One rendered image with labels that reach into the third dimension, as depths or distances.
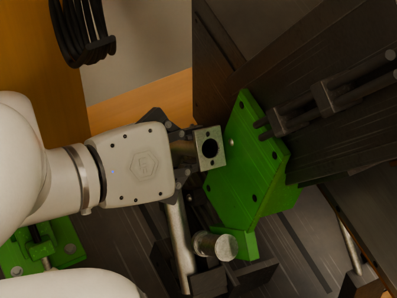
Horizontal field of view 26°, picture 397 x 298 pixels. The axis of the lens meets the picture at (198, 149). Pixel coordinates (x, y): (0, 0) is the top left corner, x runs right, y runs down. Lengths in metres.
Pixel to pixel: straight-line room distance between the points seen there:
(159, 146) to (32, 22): 0.28
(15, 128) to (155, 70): 2.11
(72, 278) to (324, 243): 0.86
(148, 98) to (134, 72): 1.18
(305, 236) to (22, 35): 0.55
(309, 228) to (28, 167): 0.84
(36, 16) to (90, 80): 1.53
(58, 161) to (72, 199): 0.05
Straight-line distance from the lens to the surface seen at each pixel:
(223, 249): 1.19
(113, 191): 1.07
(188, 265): 1.28
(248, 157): 1.12
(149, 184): 1.09
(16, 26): 1.25
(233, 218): 1.20
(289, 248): 1.41
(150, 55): 2.81
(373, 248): 1.17
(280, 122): 0.96
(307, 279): 1.39
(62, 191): 1.03
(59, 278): 0.61
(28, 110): 0.95
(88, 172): 1.04
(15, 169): 0.65
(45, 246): 1.32
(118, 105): 1.59
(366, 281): 1.28
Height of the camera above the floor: 2.15
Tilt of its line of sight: 56 degrees down
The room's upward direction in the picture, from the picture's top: straight up
